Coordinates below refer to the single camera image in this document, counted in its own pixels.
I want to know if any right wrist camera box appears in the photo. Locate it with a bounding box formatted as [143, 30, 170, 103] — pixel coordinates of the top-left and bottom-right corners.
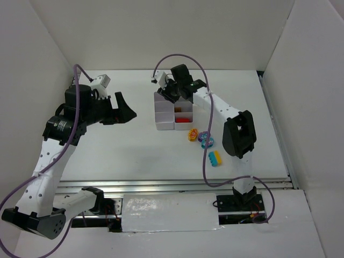
[151, 70, 170, 90]

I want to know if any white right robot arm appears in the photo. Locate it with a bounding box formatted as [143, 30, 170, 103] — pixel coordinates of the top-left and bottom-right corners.
[152, 64, 257, 206]

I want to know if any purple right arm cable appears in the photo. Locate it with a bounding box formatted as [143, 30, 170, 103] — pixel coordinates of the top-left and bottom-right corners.
[152, 54, 275, 224]

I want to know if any teal frog block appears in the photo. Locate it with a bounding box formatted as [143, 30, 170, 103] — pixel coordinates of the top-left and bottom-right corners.
[201, 137, 214, 149]

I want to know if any orange butterfly block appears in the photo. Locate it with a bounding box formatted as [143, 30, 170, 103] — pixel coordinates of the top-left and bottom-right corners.
[188, 128, 198, 141]

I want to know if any white cover board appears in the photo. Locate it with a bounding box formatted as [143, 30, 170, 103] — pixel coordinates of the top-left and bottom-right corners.
[121, 193, 220, 232]

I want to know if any purple lotus block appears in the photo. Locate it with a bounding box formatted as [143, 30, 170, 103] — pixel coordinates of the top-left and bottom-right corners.
[198, 131, 210, 142]

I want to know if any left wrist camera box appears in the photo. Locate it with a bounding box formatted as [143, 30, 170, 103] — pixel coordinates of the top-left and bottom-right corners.
[90, 74, 111, 91]

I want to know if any white left divided container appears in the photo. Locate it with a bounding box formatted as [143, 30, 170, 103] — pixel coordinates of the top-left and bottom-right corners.
[154, 92, 174, 131]

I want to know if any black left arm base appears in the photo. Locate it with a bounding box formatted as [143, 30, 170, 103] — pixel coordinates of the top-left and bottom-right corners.
[102, 198, 123, 216]

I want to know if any red rectangular brick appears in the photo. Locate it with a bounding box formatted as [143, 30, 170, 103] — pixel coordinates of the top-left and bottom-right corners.
[175, 117, 192, 123]

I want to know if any teal and yellow brick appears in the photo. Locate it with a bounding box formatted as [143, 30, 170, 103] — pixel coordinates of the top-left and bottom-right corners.
[208, 150, 222, 167]

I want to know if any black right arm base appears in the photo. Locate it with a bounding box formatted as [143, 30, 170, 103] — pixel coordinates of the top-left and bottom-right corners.
[213, 194, 264, 213]

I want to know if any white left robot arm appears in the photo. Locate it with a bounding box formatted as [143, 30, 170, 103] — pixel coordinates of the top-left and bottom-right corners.
[1, 84, 137, 239]

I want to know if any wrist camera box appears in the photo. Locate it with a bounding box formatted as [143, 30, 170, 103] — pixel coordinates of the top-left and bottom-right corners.
[151, 70, 170, 90]
[90, 74, 111, 91]

